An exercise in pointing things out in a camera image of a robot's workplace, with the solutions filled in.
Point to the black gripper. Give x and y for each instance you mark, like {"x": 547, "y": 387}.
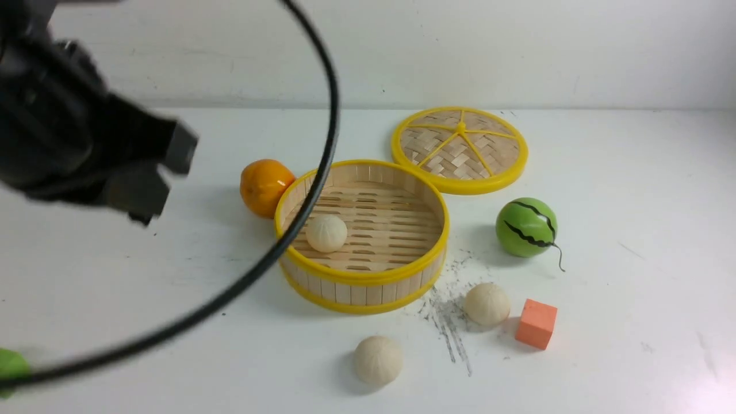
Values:
{"x": 66, "y": 136}

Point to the white bun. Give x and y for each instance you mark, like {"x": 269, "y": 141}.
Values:
{"x": 487, "y": 305}
{"x": 378, "y": 360}
{"x": 326, "y": 233}

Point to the yellow rimmed bamboo steamer tray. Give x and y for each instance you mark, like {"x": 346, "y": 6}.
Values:
{"x": 397, "y": 232}

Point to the yellow woven steamer lid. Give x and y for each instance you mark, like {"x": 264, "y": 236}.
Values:
{"x": 462, "y": 151}

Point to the orange toy fruit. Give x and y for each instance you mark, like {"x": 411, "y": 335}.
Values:
{"x": 262, "y": 185}

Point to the green foam block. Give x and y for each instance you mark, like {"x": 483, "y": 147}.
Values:
{"x": 13, "y": 365}

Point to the green toy watermelon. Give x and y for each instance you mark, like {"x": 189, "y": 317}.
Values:
{"x": 527, "y": 227}

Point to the orange foam cube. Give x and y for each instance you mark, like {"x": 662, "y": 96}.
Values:
{"x": 536, "y": 324}

